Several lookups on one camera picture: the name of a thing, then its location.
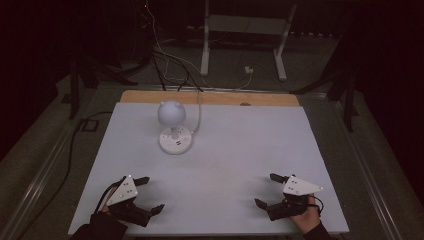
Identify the metal floor rail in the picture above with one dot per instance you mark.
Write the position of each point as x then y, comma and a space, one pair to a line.
36, 186
370, 180
266, 90

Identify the person's right hand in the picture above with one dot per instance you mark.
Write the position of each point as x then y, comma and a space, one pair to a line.
308, 218

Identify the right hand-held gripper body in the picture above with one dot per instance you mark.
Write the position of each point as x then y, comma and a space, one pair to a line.
298, 187

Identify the white plug adapter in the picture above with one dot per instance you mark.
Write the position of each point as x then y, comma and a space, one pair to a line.
248, 70

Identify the black floor box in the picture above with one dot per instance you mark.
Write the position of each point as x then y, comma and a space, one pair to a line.
89, 125

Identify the white table mat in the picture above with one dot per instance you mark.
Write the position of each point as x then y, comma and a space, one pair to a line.
233, 160

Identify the white round-headed desk lamp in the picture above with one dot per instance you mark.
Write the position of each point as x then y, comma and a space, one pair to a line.
171, 115

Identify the person's left hand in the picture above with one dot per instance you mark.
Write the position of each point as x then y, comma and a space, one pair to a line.
107, 210

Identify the white metal stand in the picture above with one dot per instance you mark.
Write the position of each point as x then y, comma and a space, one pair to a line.
205, 50

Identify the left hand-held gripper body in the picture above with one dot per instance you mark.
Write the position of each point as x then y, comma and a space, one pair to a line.
124, 193

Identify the black metal stand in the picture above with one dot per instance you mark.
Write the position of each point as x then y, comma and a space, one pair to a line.
349, 100
74, 90

